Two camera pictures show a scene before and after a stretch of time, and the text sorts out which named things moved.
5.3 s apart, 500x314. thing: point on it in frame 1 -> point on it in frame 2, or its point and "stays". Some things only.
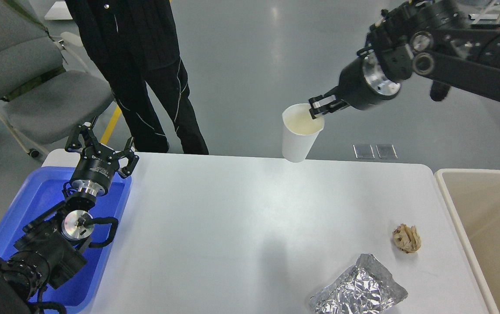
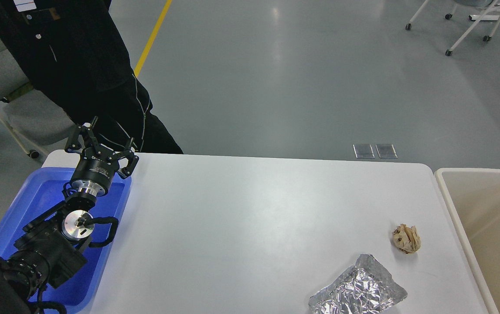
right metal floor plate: x=386 y=151 stays
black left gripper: x=97 y=163 stays
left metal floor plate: x=363 y=151 stays
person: x=134 y=43 -> x=71 y=50
